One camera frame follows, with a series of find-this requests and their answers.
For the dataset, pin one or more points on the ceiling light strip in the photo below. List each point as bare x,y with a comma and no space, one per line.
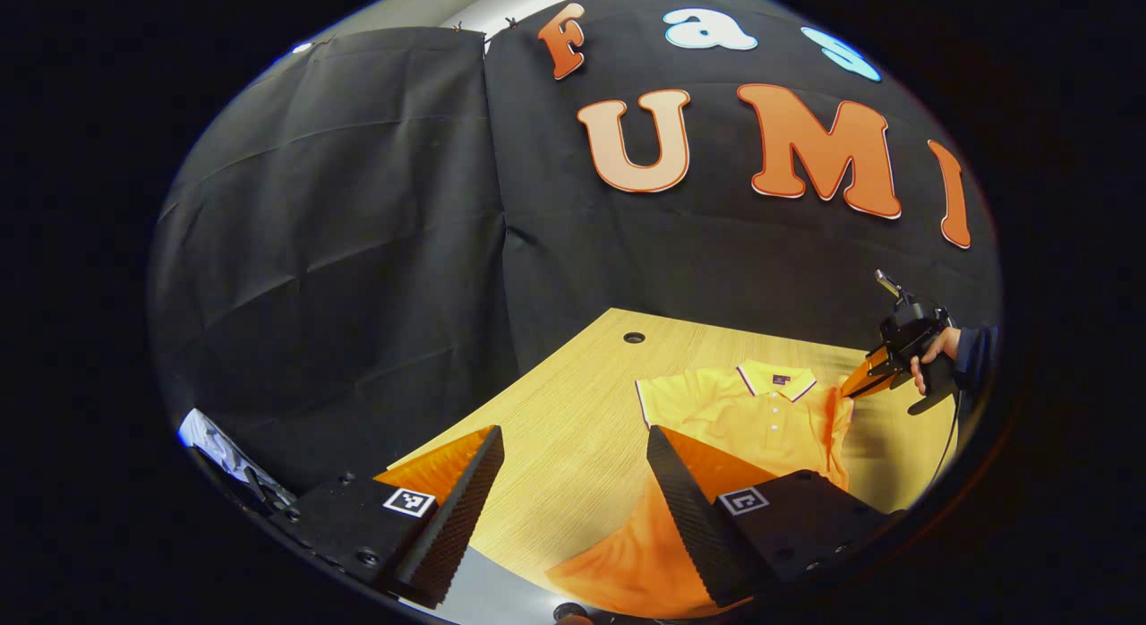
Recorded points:
302,47

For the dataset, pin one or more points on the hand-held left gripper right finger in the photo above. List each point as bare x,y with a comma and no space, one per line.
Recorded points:
689,517

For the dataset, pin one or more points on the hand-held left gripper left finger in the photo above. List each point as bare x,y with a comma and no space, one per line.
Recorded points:
461,509

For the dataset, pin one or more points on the white crumpled sheet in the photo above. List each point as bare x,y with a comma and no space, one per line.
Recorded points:
210,441

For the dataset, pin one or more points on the orange T-shirt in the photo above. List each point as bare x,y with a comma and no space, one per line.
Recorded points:
752,419

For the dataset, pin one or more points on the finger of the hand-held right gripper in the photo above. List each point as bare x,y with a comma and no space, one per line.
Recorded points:
870,372

